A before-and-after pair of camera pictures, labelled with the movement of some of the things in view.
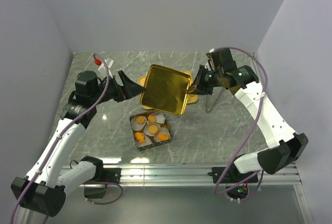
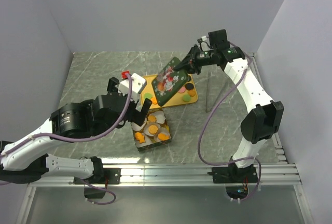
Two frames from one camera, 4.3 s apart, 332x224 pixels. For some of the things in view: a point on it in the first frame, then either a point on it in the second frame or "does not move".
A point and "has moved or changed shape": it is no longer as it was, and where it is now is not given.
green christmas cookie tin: (150, 129) does not move
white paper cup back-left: (135, 125) does not move
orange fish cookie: (139, 136) does not move
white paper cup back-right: (160, 117) does not move
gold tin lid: (165, 89) has moved or changed shape
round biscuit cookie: (153, 129) does not move
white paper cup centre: (146, 127) does not move
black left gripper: (129, 89) -> (138, 116)
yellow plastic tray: (192, 98) -> (186, 93)
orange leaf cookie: (152, 118) does not move
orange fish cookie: (163, 136) does not move
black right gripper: (198, 87) -> (191, 57)
